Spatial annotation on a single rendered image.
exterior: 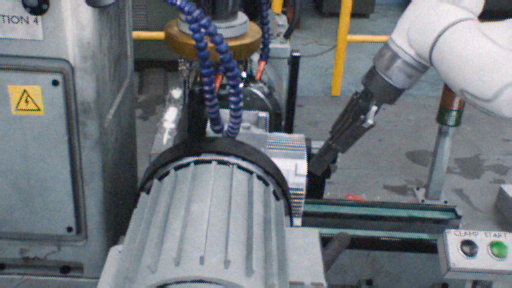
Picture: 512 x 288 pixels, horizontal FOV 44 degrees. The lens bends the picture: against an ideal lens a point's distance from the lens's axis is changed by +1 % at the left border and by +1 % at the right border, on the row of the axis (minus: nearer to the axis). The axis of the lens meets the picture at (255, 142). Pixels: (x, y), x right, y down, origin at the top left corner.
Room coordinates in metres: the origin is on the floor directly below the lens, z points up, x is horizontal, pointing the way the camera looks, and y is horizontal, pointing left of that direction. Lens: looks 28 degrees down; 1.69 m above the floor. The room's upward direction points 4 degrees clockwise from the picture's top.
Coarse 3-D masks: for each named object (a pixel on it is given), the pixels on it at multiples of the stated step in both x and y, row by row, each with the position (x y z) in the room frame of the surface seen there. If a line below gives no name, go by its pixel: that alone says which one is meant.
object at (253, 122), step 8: (224, 112) 1.17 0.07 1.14; (248, 112) 1.18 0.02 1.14; (256, 112) 1.18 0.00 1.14; (264, 112) 1.18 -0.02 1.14; (208, 120) 1.12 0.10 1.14; (224, 120) 1.17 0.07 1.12; (248, 120) 1.18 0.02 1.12; (256, 120) 1.18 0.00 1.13; (264, 120) 1.16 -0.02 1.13; (208, 128) 1.09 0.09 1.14; (224, 128) 1.15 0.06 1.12; (248, 128) 1.13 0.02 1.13; (256, 128) 1.16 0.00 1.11; (264, 128) 1.16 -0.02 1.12; (208, 136) 1.08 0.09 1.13; (240, 136) 1.08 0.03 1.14; (248, 136) 1.08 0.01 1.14; (256, 136) 1.08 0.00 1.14; (264, 136) 1.08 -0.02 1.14; (256, 144) 1.08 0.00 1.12; (264, 144) 1.08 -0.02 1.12; (264, 152) 1.08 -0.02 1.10
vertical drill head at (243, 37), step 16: (192, 0) 1.10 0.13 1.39; (208, 0) 1.08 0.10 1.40; (224, 0) 1.09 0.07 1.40; (224, 16) 1.09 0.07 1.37; (240, 16) 1.13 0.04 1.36; (176, 32) 1.08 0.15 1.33; (224, 32) 1.07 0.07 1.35; (240, 32) 1.09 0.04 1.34; (256, 32) 1.11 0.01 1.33; (176, 48) 1.06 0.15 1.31; (192, 48) 1.04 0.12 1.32; (208, 48) 1.04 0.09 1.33; (240, 48) 1.05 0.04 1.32; (256, 48) 1.09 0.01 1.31; (192, 64) 1.16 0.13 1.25; (240, 64) 1.08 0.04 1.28
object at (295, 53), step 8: (296, 56) 1.25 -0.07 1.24; (288, 64) 1.26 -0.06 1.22; (296, 64) 1.25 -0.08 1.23; (296, 72) 1.25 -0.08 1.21; (288, 80) 1.26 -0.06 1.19; (296, 80) 1.25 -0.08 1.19; (288, 88) 1.25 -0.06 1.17; (296, 88) 1.25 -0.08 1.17; (288, 96) 1.25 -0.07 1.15; (288, 104) 1.25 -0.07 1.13; (288, 112) 1.25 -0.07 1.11; (288, 120) 1.25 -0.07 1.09; (288, 128) 1.25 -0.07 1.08
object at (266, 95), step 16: (256, 64) 1.43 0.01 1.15; (192, 80) 1.40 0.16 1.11; (224, 80) 1.34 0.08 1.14; (272, 80) 1.40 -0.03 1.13; (192, 96) 1.34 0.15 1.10; (224, 96) 1.33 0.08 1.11; (256, 96) 1.34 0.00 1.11; (272, 96) 1.34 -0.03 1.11; (192, 112) 1.33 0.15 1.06; (272, 112) 1.34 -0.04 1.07; (192, 128) 1.33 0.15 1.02; (272, 128) 1.34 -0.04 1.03
